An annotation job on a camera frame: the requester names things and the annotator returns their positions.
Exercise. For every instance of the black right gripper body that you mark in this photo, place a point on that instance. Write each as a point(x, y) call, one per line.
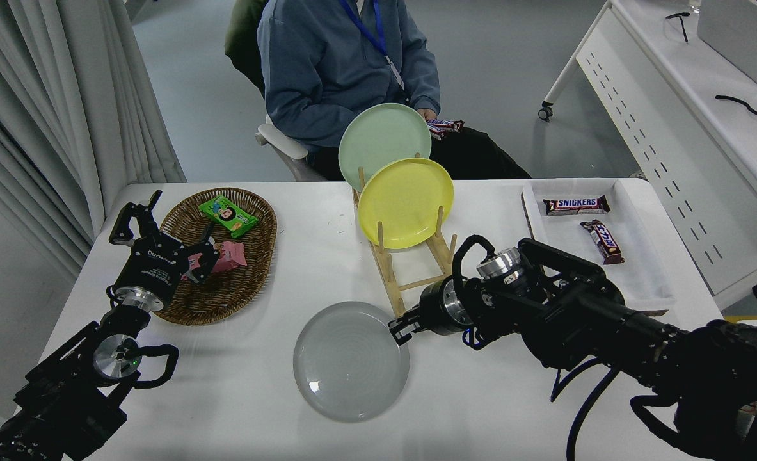
point(436, 308)

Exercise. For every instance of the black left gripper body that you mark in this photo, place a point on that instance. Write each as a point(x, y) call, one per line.
point(154, 264)

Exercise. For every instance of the grey plate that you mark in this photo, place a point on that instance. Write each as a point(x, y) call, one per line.
point(349, 362)

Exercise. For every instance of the brown Snickers bar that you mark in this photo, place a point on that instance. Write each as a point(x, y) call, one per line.
point(576, 205)
point(604, 242)
point(447, 126)

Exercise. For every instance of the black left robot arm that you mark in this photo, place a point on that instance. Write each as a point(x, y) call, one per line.
point(64, 390)

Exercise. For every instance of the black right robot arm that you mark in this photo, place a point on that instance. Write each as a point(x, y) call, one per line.
point(608, 320)

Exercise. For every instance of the wooden plate rack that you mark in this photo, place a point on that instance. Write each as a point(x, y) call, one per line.
point(394, 291)

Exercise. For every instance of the yellow plate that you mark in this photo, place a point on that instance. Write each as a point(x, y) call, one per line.
point(407, 202)

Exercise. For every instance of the pale green plate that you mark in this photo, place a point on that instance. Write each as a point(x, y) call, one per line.
point(381, 137)

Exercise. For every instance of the person's hand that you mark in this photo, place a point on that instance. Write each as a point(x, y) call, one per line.
point(428, 115)

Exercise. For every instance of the pink snack packet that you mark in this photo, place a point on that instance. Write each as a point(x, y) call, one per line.
point(232, 255)

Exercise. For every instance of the green snack packet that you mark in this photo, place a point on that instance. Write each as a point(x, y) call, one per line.
point(228, 216)

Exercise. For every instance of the brown wicker basket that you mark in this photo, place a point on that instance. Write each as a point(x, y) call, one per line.
point(237, 291)

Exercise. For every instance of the white chair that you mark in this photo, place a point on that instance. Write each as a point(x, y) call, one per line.
point(282, 141)

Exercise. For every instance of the white rectangular tray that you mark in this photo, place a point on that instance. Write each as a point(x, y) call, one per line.
point(564, 234)

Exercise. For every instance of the white curtain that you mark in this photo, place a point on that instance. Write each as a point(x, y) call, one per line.
point(32, 96)

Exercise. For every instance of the dark green jacket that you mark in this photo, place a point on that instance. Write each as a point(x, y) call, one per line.
point(245, 38)

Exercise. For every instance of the person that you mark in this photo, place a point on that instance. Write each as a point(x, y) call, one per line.
point(340, 70)

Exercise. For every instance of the white perforated desk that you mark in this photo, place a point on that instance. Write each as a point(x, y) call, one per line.
point(672, 96)

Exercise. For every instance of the white laptop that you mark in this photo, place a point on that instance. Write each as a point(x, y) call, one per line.
point(736, 32)

